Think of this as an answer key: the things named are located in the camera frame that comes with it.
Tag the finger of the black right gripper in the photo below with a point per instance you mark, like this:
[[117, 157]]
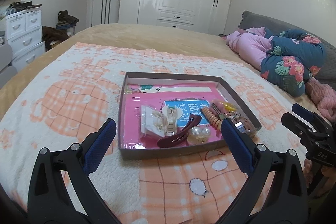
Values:
[[305, 133], [305, 112]]

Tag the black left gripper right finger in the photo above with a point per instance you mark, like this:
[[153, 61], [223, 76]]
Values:
[[275, 190]]

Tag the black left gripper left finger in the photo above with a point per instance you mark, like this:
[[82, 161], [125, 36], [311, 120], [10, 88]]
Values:
[[48, 199]]

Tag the sheer red-dotted bow hairclip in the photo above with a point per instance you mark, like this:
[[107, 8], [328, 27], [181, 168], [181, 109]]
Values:
[[237, 117]]

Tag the small blue clear box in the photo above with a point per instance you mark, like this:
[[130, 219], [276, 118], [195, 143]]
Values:
[[240, 126]]

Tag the yellow hair accessory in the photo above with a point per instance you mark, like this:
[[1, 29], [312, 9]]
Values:
[[229, 107]]

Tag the pearl earrings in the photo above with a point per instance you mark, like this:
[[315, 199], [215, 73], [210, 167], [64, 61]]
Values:
[[198, 135]]

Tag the small white earring card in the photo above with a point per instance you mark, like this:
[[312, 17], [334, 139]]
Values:
[[153, 123]]

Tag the beige claw hair clip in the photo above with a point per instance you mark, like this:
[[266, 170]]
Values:
[[172, 115]]

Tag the right hand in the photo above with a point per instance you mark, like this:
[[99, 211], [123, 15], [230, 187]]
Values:
[[326, 171]]

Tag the pink knitted cloth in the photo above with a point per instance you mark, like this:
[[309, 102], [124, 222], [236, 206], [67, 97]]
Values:
[[324, 98]]

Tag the grey pillow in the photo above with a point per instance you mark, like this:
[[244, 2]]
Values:
[[278, 27]]

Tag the teal floral quilt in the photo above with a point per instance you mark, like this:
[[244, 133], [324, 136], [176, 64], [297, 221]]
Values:
[[291, 63]]

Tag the pink quilt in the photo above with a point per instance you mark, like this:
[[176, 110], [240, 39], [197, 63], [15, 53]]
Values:
[[251, 45]]

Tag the peach white fleece blanket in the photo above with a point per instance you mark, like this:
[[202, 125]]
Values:
[[76, 93]]

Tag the pink book in box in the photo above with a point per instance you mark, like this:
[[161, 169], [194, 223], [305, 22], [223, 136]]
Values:
[[192, 98]]

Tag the shallow brown cardboard box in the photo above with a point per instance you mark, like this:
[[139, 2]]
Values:
[[141, 78]]

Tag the white drawer cabinet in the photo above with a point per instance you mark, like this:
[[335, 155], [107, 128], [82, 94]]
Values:
[[23, 32]]

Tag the dark clothes pile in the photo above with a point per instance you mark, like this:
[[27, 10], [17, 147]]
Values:
[[66, 21]]

